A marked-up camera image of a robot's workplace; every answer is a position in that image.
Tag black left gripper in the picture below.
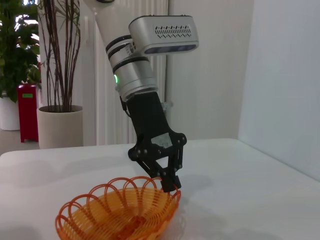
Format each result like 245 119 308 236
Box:
122 91 188 193

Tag orange woven plastic basket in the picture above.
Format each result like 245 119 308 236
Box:
54 175 182 240

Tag white ribbed radiator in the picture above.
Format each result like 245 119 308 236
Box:
79 0 169 146

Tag beige round plant pot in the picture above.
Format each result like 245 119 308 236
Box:
36 104 84 150

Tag tall thin-stemmed plant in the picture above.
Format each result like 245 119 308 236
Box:
37 0 82 113

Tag red bin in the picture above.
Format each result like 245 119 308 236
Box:
16 83 40 143

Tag white plant pot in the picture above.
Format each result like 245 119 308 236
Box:
0 96 21 131

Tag green leafy plant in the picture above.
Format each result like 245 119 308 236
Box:
0 0 42 103

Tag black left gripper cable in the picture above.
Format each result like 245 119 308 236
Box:
119 96 131 118

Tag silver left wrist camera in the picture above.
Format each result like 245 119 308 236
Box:
128 15 200 55

